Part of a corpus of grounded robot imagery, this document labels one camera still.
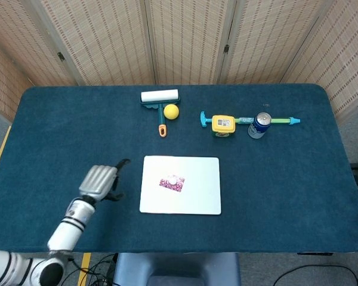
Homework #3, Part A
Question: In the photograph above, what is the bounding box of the black grey left robot hand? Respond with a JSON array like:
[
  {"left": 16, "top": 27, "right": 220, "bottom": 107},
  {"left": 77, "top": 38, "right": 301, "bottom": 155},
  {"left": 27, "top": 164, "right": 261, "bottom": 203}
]
[{"left": 78, "top": 158, "right": 131, "bottom": 204}]

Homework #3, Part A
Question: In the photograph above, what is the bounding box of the pink patterned small packet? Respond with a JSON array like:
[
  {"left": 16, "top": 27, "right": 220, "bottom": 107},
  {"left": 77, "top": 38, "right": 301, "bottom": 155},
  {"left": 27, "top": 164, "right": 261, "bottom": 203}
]
[{"left": 159, "top": 175, "right": 186, "bottom": 193}]

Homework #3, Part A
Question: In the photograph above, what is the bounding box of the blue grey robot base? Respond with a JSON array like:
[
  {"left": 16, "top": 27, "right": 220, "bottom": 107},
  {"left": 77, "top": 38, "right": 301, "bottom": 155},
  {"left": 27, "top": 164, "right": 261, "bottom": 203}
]
[{"left": 113, "top": 252, "right": 242, "bottom": 286}]

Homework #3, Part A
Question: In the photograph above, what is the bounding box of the white rectangular board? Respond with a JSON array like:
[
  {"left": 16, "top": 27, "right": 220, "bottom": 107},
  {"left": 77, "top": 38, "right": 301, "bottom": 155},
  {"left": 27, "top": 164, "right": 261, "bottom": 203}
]
[{"left": 139, "top": 155, "right": 222, "bottom": 216}]

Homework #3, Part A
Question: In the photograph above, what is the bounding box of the yellow foam ball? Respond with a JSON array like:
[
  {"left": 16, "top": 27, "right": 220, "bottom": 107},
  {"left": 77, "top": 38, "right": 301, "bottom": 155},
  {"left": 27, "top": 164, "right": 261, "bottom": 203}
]
[{"left": 163, "top": 104, "right": 180, "bottom": 120}]

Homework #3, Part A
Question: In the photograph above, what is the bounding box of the teal green toy water pump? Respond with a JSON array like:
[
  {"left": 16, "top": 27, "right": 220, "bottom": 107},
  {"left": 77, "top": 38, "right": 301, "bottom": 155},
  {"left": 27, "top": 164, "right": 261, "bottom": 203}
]
[{"left": 200, "top": 111, "right": 301, "bottom": 129}]

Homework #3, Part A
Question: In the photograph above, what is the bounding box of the green box with yellow lid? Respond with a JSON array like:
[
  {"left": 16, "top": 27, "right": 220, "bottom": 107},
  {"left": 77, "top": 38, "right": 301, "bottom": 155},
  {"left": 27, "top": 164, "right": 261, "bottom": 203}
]
[{"left": 211, "top": 115, "right": 236, "bottom": 138}]

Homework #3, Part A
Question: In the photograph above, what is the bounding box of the dark blue tablecloth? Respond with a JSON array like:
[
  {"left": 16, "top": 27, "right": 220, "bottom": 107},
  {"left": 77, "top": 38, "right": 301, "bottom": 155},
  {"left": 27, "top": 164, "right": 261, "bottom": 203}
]
[{"left": 0, "top": 83, "right": 358, "bottom": 254}]

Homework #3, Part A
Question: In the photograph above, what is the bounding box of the woven beige folding screen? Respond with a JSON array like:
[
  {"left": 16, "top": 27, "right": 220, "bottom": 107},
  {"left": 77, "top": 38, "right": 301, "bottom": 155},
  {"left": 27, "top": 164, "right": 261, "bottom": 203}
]
[{"left": 0, "top": 0, "right": 358, "bottom": 123}]

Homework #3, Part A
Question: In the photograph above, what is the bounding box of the blue white drink can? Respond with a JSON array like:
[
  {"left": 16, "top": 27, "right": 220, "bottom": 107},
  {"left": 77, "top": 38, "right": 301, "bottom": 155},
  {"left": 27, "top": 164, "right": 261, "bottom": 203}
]
[{"left": 247, "top": 112, "right": 272, "bottom": 139}]

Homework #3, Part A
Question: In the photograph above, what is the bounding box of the tangled black floor cable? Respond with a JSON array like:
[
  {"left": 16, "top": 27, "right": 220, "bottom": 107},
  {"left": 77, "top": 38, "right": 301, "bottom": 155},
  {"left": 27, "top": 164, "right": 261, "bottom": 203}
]
[{"left": 62, "top": 253, "right": 118, "bottom": 286}]

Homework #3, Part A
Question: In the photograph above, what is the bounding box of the teal lint roller orange handle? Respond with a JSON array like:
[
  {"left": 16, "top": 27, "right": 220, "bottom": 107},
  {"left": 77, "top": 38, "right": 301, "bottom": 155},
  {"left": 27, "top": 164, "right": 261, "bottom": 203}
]
[{"left": 140, "top": 89, "right": 181, "bottom": 138}]

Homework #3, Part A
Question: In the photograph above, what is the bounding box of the long black floor cable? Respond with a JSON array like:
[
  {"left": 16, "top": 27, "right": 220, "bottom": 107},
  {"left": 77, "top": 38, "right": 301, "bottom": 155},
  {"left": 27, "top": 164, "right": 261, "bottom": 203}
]
[{"left": 273, "top": 264, "right": 358, "bottom": 286}]

